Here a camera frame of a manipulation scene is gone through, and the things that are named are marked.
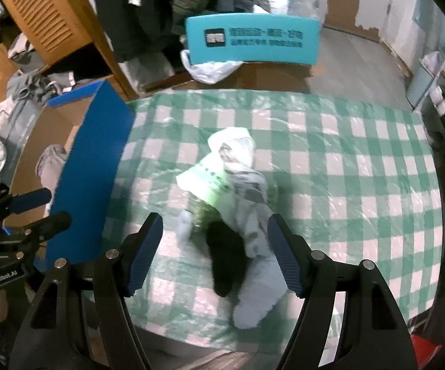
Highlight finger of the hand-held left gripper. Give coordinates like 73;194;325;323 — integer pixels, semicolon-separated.
0;211;72;248
0;187;52;220

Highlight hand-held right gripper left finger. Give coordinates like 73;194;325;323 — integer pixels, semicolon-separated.
8;212;165;370

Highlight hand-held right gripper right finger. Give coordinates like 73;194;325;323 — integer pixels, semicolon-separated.
266;213;419;370

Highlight pale grey sock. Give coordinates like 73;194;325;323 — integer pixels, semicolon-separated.
177;210;197;248

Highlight grey patterned sock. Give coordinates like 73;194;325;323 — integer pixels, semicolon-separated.
232;216;297;330
218;142;274;259

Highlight black sock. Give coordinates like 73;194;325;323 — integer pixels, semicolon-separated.
205;220;248;297

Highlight blue cardboard box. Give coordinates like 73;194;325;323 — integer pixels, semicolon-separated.
0;81;134;274

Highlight light green sock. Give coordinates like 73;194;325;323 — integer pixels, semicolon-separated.
175;126;256;207

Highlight green checked tablecloth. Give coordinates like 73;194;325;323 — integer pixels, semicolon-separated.
103;88;444;355

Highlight grey clothing pile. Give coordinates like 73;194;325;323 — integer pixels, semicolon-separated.
6;71;77;103

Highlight red plastic object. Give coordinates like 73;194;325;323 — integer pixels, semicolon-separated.
409;333;444;370

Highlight white fabric under coat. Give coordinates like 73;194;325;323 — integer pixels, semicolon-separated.
124;52;177;90

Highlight wooden louvred cabinet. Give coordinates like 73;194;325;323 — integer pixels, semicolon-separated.
0;0;140;119

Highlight white plastic bag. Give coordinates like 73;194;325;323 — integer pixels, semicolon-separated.
180;49;241;84

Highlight black coat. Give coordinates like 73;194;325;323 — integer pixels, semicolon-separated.
91;0;182;64

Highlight white door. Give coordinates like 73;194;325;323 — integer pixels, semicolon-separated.
380;0;419;47

